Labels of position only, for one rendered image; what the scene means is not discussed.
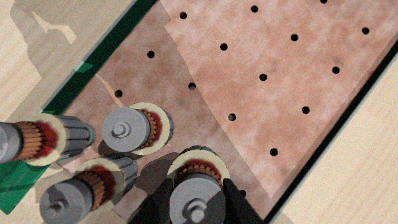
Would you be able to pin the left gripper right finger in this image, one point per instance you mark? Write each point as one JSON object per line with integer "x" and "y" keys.
{"x": 237, "y": 209}

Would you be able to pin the pink perforated board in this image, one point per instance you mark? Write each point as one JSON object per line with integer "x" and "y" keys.
{"x": 284, "y": 95}

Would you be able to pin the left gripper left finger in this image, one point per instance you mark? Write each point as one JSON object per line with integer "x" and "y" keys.
{"x": 157, "y": 209}

